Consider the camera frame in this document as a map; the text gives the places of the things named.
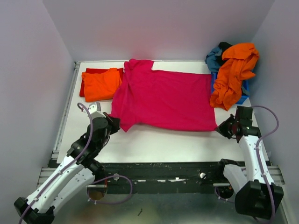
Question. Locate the black t shirt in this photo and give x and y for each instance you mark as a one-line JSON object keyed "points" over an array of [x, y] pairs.
{"points": [[223, 46]]}

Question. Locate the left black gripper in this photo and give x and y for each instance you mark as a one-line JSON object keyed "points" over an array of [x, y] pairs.
{"points": [[111, 121]]}

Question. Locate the aluminium frame rail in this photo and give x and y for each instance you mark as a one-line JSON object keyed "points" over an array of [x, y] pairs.
{"points": [[49, 88]]}

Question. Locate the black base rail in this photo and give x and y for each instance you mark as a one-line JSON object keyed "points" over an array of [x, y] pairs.
{"points": [[162, 178]]}

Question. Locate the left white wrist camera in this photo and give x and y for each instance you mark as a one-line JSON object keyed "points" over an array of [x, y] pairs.
{"points": [[95, 109]]}

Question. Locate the folded orange t shirt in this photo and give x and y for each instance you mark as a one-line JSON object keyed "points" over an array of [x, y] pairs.
{"points": [[101, 86]]}

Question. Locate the blue grey t shirt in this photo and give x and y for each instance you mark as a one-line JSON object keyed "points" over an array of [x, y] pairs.
{"points": [[211, 59]]}

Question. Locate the orange t shirt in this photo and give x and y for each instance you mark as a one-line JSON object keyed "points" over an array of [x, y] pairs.
{"points": [[101, 86], [240, 60]]}

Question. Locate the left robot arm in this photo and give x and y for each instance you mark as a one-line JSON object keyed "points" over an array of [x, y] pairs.
{"points": [[77, 170]]}

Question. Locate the blue plastic bin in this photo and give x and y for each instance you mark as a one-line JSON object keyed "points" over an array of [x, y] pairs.
{"points": [[244, 88]]}

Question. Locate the magenta t shirt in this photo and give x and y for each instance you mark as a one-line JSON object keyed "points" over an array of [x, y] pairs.
{"points": [[165, 99]]}

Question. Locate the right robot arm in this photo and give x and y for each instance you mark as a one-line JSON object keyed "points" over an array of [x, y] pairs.
{"points": [[256, 193]]}

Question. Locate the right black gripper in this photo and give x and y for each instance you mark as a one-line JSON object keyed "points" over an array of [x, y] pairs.
{"points": [[227, 127]]}

